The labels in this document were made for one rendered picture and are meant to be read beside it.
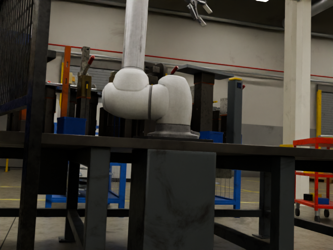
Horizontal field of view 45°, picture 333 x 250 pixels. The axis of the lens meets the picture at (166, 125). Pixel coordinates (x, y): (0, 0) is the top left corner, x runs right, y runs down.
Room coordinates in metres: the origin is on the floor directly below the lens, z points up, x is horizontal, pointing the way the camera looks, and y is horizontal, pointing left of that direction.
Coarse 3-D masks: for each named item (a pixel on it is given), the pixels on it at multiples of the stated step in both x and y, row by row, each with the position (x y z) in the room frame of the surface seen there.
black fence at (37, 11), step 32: (0, 0) 1.30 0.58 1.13; (32, 0) 1.00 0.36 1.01; (0, 32) 1.32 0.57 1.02; (32, 32) 0.94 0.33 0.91; (0, 64) 1.27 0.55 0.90; (32, 64) 0.92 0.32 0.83; (0, 96) 1.23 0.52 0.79; (32, 96) 0.91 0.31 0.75; (32, 128) 0.91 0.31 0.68; (32, 160) 0.92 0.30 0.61; (32, 192) 0.92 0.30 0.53; (32, 224) 0.92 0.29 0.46
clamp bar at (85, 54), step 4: (84, 48) 2.12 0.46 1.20; (88, 48) 2.12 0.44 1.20; (84, 52) 2.12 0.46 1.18; (88, 52) 2.13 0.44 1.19; (84, 56) 2.13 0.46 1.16; (88, 56) 2.14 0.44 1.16; (84, 60) 2.13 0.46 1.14; (88, 60) 2.14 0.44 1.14; (84, 64) 2.13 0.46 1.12; (80, 68) 2.14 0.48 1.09; (84, 68) 2.14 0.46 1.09
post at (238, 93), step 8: (232, 80) 2.50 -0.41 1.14; (232, 88) 2.50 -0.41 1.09; (240, 88) 2.51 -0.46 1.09; (232, 96) 2.50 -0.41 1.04; (240, 96) 2.51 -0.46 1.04; (232, 104) 2.50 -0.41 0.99; (240, 104) 2.51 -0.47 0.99; (232, 112) 2.50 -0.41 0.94; (240, 112) 2.51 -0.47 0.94; (232, 120) 2.49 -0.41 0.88; (240, 120) 2.51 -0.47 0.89; (232, 128) 2.49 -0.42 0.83; (240, 128) 2.52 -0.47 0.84; (232, 136) 2.49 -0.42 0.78; (240, 136) 2.52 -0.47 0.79
